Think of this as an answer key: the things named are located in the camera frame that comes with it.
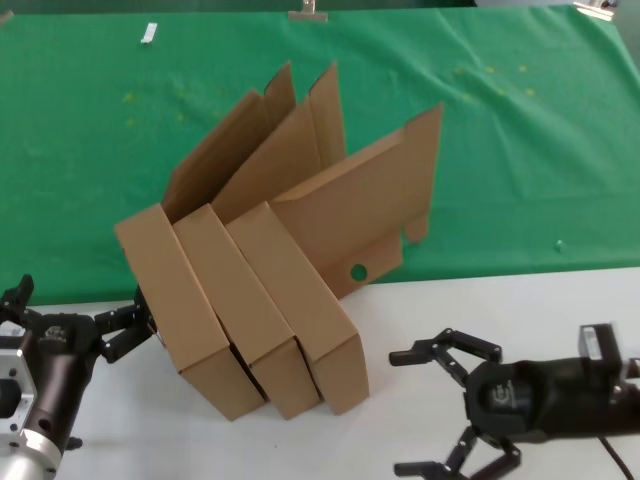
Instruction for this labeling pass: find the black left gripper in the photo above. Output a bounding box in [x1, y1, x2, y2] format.
[0, 273, 161, 449]

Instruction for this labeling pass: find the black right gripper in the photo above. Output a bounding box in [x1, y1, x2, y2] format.
[388, 327, 626, 480]

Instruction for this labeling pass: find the brown cardboard box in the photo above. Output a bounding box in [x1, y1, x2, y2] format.
[113, 62, 297, 424]
[172, 62, 347, 422]
[226, 102, 445, 417]

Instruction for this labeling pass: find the green table cloth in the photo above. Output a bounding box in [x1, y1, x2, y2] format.
[0, 4, 640, 307]

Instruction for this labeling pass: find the metal table clamp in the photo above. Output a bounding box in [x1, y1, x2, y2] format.
[288, 0, 330, 24]
[572, 0, 620, 22]

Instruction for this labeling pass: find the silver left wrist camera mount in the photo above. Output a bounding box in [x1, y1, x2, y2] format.
[0, 319, 40, 437]

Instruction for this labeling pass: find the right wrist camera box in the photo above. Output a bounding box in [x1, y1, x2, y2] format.
[578, 323, 621, 362]

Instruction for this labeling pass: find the black cable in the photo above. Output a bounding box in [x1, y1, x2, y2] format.
[598, 435, 640, 480]

